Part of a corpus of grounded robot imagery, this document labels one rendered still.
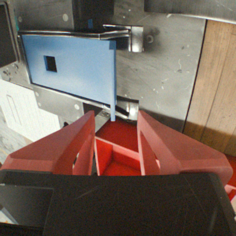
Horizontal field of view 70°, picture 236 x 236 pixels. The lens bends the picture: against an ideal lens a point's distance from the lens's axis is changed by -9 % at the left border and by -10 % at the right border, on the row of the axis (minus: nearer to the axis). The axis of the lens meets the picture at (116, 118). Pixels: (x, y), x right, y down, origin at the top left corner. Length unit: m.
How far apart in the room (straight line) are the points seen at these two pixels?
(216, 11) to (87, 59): 0.14
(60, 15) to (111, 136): 0.19
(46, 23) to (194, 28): 0.17
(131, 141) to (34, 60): 0.18
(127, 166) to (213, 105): 0.23
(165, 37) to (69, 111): 0.16
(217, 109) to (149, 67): 0.11
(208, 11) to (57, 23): 0.16
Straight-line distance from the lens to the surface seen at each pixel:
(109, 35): 0.18
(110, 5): 0.27
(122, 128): 0.32
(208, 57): 0.25
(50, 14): 0.23
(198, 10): 0.22
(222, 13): 0.22
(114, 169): 0.40
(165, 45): 0.25
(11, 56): 0.47
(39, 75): 0.27
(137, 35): 0.17
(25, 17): 0.26
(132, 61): 0.28
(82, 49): 0.20
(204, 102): 0.27
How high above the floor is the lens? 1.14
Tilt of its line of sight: 45 degrees down
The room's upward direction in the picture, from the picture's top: 137 degrees counter-clockwise
